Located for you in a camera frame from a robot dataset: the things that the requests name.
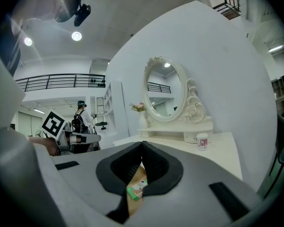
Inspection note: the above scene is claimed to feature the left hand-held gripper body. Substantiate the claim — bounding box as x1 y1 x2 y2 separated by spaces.
39 111 91 156

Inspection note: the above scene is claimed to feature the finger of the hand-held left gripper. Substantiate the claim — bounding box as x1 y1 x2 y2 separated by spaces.
70 133 102 146

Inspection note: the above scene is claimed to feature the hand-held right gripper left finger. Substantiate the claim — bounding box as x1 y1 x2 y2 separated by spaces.
35 141 143 227

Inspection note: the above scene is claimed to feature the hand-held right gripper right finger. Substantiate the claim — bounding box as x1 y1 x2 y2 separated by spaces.
129 140 262 227

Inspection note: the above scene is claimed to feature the small green white item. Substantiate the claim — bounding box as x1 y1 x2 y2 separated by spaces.
126 179 149 201

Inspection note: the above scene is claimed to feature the white open shelf unit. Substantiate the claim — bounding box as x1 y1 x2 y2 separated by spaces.
103 80 130 138

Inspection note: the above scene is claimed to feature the person's left hand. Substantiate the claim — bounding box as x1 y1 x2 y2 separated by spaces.
28 137 60 157

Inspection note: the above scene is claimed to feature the white jar with red label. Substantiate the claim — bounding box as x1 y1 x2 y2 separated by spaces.
196 132 209 151

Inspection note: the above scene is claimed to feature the black metal balcony railing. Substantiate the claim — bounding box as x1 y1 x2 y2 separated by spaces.
15 73 107 92

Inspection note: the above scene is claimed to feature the white vase with pink flowers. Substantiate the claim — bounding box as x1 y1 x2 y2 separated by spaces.
129 101 150 130

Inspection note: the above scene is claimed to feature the dark green chair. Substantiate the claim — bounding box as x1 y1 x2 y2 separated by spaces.
262 113 284 200

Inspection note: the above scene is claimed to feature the black framed wooden platform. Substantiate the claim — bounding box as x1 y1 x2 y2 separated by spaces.
212 0 242 20

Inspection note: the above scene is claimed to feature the oval mirror with white frame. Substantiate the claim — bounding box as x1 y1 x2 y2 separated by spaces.
137 55 214 138

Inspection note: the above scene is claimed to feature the black head-mounted camera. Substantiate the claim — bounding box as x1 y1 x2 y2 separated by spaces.
54 0 92 27

